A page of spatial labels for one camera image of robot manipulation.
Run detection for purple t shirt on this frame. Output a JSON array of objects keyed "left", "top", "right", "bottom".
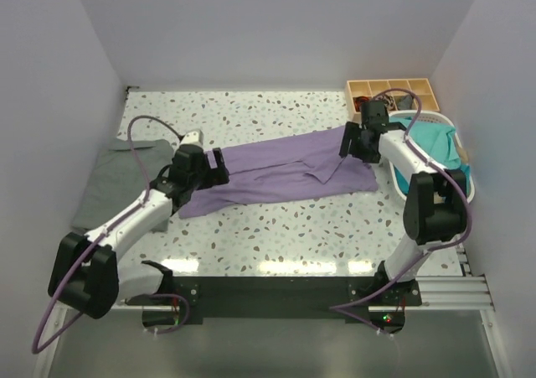
[{"left": 178, "top": 127, "right": 379, "bottom": 219}]

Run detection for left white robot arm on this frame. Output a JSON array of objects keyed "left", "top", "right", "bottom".
[{"left": 48, "top": 143, "right": 229, "bottom": 319}]

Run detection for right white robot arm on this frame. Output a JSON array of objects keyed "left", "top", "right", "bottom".
[{"left": 339, "top": 100, "right": 472, "bottom": 305}]

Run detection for patterned rolled socks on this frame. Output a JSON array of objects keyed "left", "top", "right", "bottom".
[{"left": 374, "top": 94, "right": 396, "bottom": 111}]

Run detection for orange black rolled socks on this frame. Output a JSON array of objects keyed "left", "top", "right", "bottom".
[{"left": 353, "top": 96, "right": 370, "bottom": 112}]

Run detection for grey rolled socks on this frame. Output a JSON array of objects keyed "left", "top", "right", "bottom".
[{"left": 395, "top": 95, "right": 418, "bottom": 111}]

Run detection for wooden compartment tray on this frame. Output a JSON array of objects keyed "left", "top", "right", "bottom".
[{"left": 344, "top": 78, "right": 440, "bottom": 120}]

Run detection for white laundry basket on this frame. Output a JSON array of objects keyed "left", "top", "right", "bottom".
[{"left": 389, "top": 110, "right": 476, "bottom": 203}]

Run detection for blue t shirt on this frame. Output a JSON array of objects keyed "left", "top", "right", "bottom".
[{"left": 395, "top": 163, "right": 472, "bottom": 194}]

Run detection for teal t shirt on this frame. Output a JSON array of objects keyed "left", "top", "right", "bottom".
[{"left": 410, "top": 121, "right": 461, "bottom": 169}]

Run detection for folded grey t shirt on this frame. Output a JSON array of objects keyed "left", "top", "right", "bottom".
[{"left": 71, "top": 138, "right": 173, "bottom": 231}]

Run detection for beige garment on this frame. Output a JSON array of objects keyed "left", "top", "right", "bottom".
[{"left": 455, "top": 142, "right": 469, "bottom": 164}]

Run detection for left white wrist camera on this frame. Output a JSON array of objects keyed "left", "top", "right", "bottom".
[{"left": 180, "top": 129, "right": 204, "bottom": 147}]

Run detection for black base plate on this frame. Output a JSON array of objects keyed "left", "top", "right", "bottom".
[{"left": 124, "top": 275, "right": 423, "bottom": 327}]

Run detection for aluminium frame rail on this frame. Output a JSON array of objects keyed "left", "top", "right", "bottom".
[{"left": 32, "top": 264, "right": 502, "bottom": 378}]

